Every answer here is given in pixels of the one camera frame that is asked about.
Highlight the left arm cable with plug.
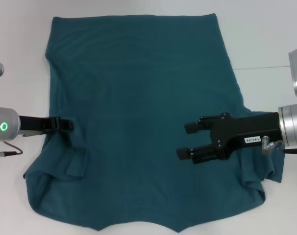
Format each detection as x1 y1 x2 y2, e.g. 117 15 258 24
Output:
0 140 25 162

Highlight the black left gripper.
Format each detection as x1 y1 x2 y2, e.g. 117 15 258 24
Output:
18 115 74 137

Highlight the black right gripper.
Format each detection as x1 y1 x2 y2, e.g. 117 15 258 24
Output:
176 112 281 165

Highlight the teal blue t-shirt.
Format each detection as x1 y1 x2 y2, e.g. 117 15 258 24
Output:
23 13 286 220

